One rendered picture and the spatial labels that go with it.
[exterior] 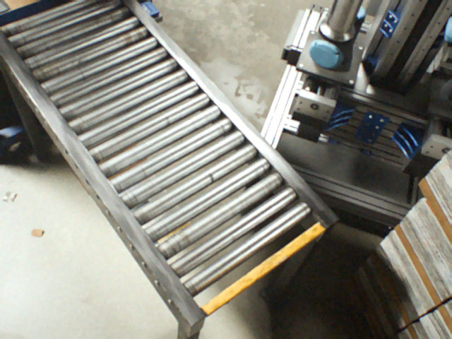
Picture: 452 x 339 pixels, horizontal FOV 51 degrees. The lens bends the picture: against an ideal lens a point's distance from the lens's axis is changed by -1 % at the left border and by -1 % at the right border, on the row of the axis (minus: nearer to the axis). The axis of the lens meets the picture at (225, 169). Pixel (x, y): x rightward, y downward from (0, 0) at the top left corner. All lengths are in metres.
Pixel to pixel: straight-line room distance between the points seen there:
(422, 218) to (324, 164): 0.80
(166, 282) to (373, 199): 1.23
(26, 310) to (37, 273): 0.16
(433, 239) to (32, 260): 1.62
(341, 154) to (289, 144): 0.25
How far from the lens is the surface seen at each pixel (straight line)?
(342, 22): 1.55
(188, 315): 1.30
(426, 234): 1.63
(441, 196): 1.55
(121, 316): 2.14
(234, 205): 1.43
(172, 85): 1.71
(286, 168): 1.53
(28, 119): 2.28
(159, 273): 1.33
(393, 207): 2.29
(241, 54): 2.98
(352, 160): 2.38
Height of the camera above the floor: 2.05
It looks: 57 degrees down
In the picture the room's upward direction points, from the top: 11 degrees clockwise
